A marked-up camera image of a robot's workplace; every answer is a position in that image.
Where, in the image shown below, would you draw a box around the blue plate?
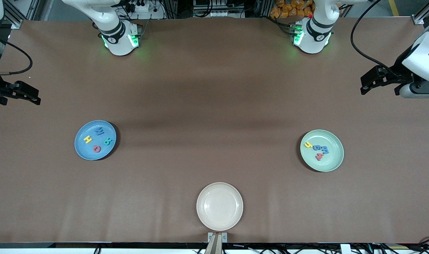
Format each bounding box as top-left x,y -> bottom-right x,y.
74,120 -> 117,161

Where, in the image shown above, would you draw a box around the white electronics box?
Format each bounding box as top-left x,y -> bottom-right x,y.
193,0 -> 236,17

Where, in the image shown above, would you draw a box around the beige plate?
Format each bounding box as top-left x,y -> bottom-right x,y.
196,182 -> 244,232

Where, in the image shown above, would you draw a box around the white power strip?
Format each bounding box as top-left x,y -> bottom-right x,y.
125,0 -> 165,20

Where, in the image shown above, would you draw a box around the aluminium frame with foot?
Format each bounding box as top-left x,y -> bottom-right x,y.
3,0 -> 37,29

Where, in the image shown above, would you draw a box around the pale green plate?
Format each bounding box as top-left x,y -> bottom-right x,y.
300,129 -> 344,172

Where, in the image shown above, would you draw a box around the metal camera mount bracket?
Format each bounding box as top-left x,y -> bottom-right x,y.
205,232 -> 228,254

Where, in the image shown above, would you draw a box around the orange fruit pile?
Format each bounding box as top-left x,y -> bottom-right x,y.
270,0 -> 315,19

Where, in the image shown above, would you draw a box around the aluminium profile bar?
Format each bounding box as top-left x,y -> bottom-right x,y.
412,0 -> 429,25

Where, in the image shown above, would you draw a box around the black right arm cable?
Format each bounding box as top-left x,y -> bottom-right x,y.
0,35 -> 34,77

